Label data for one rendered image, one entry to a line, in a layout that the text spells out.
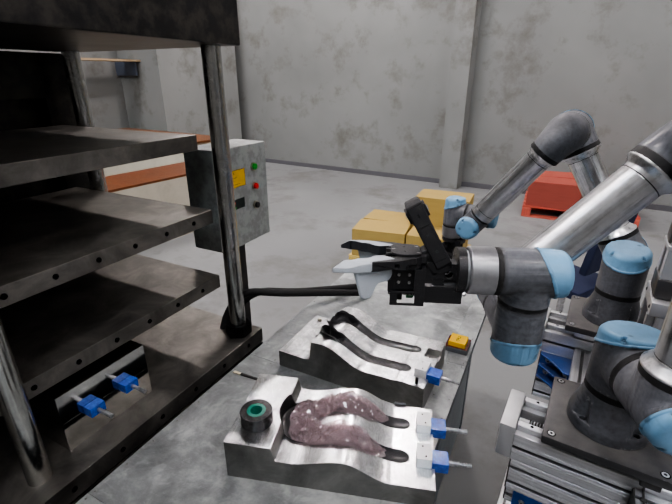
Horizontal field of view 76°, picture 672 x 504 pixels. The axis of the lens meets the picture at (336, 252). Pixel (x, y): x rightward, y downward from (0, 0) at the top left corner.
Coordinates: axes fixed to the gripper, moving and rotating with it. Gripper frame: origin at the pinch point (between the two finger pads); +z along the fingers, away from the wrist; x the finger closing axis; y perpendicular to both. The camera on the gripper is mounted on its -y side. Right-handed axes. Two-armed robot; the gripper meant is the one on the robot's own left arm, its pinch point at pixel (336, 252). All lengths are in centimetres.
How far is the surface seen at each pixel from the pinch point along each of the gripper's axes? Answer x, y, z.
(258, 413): 28, 50, 22
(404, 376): 50, 50, -16
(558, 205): 504, 58, -237
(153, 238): 54, 12, 60
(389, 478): 18, 58, -11
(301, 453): 21, 56, 10
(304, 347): 66, 51, 17
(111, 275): 76, 32, 90
